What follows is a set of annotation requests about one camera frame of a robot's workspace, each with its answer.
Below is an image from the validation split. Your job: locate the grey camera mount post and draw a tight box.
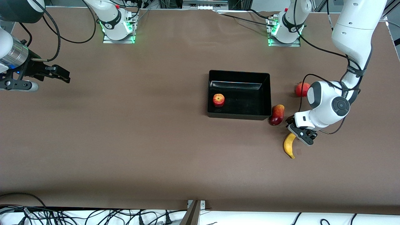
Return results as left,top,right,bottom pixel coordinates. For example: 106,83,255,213
180,199,207,225

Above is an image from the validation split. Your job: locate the tangled black cable bundle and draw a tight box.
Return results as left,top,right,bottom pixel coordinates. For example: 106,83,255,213
0,205,177,225

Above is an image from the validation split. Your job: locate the red yellow apple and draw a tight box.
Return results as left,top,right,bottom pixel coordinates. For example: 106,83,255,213
213,93,225,108

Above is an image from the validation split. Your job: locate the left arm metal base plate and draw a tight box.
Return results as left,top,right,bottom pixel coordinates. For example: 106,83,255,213
267,14,302,47

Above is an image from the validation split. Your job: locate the aluminium frame profile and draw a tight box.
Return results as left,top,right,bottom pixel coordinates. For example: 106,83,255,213
380,0,400,23

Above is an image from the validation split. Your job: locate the yellow banana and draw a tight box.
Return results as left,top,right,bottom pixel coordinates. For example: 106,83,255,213
283,132,297,159

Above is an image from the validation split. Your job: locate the red mango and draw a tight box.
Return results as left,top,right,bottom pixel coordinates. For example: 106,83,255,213
269,104,285,126

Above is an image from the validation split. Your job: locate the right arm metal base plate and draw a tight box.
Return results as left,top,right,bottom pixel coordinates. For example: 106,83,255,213
102,14,138,44

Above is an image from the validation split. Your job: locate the black plastic box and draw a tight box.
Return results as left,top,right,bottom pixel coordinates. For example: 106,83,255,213
207,70,272,121

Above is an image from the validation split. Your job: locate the black arc cable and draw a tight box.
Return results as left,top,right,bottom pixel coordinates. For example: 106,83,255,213
0,192,47,208

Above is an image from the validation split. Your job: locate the black base power cable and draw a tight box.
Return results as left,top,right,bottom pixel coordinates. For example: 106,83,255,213
216,9,276,27

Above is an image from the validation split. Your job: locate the grey power strip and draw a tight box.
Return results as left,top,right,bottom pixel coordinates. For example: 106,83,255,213
182,0,229,10

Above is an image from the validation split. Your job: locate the black right arm loop cable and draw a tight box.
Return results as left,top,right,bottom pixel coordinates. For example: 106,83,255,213
41,0,97,44

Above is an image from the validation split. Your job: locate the red pomegranate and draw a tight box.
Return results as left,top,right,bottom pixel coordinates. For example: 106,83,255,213
295,82,311,98

